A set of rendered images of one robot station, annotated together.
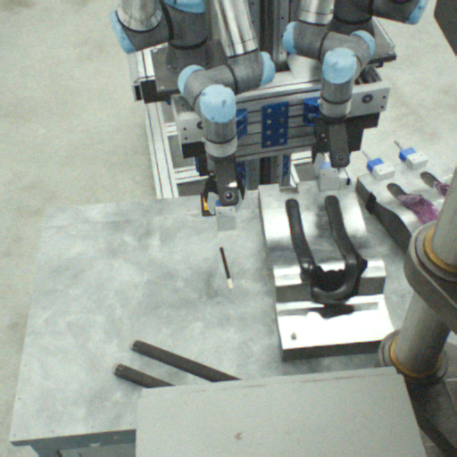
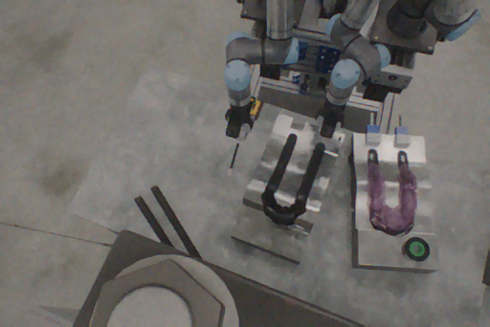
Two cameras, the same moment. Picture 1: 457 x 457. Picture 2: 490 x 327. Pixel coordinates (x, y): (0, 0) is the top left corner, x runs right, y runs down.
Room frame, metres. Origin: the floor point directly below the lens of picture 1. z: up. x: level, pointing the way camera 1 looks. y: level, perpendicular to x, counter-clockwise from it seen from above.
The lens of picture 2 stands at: (0.46, -0.33, 2.35)
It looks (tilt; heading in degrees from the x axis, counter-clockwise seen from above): 70 degrees down; 30
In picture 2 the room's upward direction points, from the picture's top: 7 degrees counter-clockwise
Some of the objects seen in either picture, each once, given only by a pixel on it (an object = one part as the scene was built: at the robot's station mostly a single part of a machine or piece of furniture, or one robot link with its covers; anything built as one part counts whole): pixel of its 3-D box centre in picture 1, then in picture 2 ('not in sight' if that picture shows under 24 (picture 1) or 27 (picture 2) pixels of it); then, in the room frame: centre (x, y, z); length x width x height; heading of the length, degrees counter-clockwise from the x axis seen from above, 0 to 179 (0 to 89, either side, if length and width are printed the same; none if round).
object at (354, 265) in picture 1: (324, 238); (294, 177); (0.96, -0.25, 0.92); 0.35 x 0.16 x 0.09; 2
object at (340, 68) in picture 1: (338, 75); (344, 78); (1.20, -0.29, 1.23); 0.09 x 0.08 x 0.11; 147
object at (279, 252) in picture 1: (319, 256); (288, 184); (0.95, -0.24, 0.87); 0.50 x 0.26 x 0.14; 2
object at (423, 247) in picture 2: not in sight; (415, 250); (0.87, -0.70, 0.93); 0.08 x 0.08 x 0.04
